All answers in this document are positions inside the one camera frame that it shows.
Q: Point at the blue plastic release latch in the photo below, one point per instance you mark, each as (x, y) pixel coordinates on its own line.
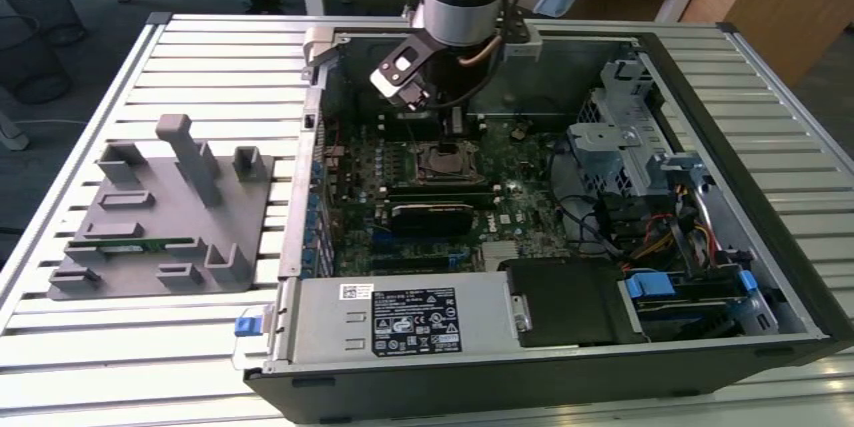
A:
(248, 326)

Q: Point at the CPU socket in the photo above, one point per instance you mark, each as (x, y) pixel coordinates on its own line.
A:
(421, 178)

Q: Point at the green RAM stick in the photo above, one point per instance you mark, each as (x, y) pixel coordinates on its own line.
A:
(157, 244)

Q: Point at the black and white wrist camera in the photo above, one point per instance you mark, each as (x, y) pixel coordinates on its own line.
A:
(401, 64)

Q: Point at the black mesh waste bin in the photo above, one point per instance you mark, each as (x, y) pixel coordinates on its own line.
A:
(34, 67)
(47, 7)

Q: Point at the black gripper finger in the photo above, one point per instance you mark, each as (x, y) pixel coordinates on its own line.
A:
(454, 122)

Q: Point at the black PC case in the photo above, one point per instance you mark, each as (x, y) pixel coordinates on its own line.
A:
(468, 392)

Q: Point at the grey metal foot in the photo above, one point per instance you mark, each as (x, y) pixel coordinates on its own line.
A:
(14, 137)

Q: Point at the hard disk in blue carrier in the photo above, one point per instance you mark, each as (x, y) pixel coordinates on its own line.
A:
(651, 287)

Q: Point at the silver drive cage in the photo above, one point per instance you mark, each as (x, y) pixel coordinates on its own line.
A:
(601, 147)

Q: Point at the wooden cabinet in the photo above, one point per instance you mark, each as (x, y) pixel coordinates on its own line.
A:
(795, 12)

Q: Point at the green motherboard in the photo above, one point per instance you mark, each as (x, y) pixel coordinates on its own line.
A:
(357, 187)

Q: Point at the silver chipset heatsink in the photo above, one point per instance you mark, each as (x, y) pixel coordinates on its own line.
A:
(501, 253)

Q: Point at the silver power supply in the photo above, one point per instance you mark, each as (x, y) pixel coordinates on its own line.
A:
(321, 322)

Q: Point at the silver CPU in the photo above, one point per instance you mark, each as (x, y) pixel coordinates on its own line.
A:
(446, 163)

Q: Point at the small black graphics card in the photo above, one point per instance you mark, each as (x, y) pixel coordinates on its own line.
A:
(430, 221)

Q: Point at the black RAM slot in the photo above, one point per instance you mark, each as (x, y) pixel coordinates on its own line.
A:
(441, 192)
(397, 129)
(441, 201)
(397, 117)
(397, 123)
(441, 196)
(441, 187)

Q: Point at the black expansion slot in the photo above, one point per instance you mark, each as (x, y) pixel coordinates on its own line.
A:
(410, 263)

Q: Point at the round coin battery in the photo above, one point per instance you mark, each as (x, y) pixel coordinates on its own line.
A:
(518, 133)

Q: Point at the black plastic shroud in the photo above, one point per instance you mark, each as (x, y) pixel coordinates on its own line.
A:
(575, 297)

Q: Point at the grey parts rack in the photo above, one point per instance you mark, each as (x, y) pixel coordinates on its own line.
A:
(221, 207)

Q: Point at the pale grey wrist camera block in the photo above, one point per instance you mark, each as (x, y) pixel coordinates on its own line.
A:
(524, 47)

